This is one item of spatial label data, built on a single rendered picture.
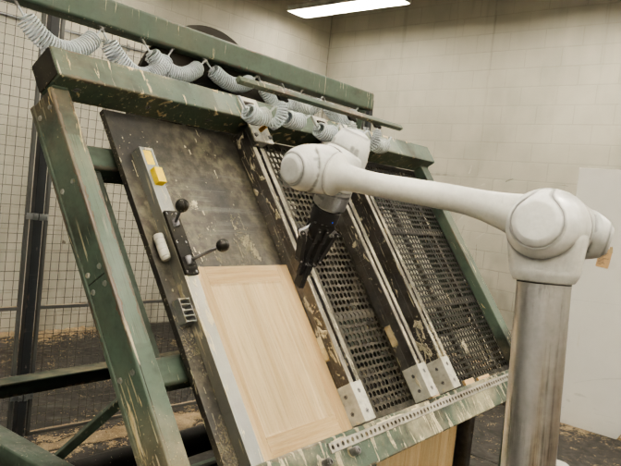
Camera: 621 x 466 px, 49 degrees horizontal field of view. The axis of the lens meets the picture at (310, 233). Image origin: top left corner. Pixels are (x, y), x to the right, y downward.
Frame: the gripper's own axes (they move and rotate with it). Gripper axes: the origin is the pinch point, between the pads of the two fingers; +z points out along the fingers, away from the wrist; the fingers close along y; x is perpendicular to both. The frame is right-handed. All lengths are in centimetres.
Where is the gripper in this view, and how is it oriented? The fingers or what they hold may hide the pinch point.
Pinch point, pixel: (302, 274)
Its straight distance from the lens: 182.8
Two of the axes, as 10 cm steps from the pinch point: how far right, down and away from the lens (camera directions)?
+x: 5.1, 4.7, -7.2
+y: -8.0, -0.6, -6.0
